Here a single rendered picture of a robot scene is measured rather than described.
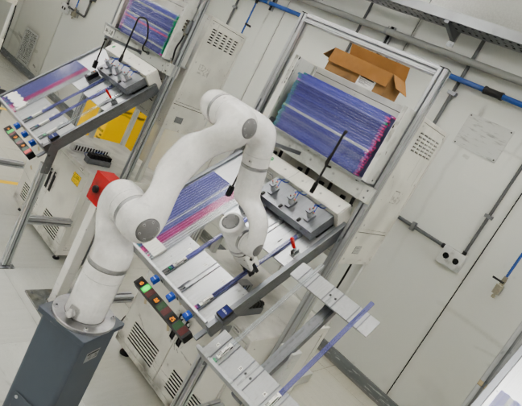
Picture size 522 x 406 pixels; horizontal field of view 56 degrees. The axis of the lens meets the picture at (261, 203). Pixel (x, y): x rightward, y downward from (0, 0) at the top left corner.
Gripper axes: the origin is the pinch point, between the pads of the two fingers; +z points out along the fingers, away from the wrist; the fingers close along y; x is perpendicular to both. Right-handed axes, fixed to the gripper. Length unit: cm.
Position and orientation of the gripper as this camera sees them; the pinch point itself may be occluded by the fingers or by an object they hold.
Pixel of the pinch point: (249, 269)
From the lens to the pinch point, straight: 189.3
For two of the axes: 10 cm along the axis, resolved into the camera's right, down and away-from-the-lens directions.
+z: 1.7, 6.1, 7.7
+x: -6.8, 6.4, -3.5
